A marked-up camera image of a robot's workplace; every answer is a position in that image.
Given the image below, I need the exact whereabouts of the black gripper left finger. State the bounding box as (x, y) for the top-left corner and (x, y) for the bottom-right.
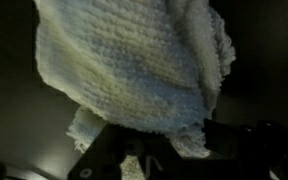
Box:
(66, 122), (128, 180)

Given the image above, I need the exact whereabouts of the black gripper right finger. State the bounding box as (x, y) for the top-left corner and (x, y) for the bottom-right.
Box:
(202, 117), (288, 180)

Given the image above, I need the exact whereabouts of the white terry cloth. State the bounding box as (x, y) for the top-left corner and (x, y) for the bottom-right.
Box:
(33, 0), (237, 180)

